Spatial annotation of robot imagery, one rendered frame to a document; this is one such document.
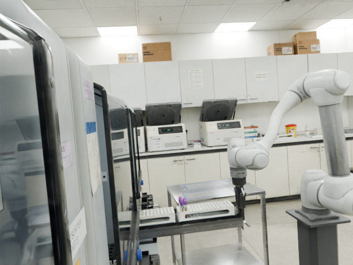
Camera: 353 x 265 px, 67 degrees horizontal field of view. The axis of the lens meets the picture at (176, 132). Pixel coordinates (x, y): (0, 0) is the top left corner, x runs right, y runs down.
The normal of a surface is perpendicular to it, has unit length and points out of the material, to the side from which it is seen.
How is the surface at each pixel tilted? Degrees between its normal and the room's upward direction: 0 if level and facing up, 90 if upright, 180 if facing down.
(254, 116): 90
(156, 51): 90
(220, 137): 90
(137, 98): 90
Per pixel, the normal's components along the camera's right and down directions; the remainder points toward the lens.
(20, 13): 0.77, -0.10
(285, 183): 0.13, 0.04
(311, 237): -0.62, 0.09
